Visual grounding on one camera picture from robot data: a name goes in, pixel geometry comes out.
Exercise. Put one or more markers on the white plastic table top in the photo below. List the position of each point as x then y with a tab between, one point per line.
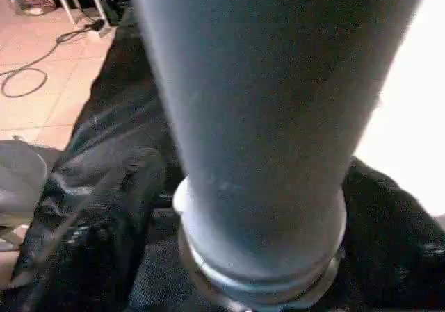
417	117

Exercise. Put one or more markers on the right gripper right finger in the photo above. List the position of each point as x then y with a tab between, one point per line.
396	249

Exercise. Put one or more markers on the black shiny mat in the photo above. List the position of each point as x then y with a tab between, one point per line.
111	117

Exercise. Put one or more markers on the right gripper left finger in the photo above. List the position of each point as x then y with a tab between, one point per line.
94	249

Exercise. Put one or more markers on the white plastic table leg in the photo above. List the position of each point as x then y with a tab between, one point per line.
271	117

